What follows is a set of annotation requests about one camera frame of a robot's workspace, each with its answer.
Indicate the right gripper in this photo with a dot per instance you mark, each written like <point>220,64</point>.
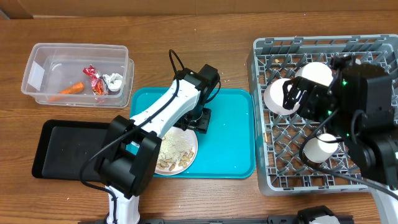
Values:
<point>305,96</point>

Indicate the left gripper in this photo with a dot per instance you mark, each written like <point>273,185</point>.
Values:
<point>201,126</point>

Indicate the white bowl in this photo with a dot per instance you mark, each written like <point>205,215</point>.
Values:
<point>316,72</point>

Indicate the white plate with food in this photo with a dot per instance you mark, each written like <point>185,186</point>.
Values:
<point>177,152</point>

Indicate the pink bowl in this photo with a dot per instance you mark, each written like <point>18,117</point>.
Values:
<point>274,97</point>

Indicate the white paper cup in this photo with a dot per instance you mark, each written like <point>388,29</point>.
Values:
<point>320,148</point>

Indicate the white tissue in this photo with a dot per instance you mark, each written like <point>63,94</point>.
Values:
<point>113,82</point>

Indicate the red snack wrapper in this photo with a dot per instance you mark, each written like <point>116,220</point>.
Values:
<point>98,84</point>

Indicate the orange carrot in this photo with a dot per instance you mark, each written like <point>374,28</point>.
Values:
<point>74,89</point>

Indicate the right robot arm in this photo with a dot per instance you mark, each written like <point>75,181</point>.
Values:
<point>356,106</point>

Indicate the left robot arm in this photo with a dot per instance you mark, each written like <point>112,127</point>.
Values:
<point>127,161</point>

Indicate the grey dishwasher rack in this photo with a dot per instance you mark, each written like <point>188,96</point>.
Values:
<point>280,171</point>

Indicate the teal serving tray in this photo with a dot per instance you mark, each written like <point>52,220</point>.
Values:
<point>227,150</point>

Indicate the clear plastic storage bin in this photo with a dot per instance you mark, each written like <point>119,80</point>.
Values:
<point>53,67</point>

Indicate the black plastic tray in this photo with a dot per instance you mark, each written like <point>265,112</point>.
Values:
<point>64,146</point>

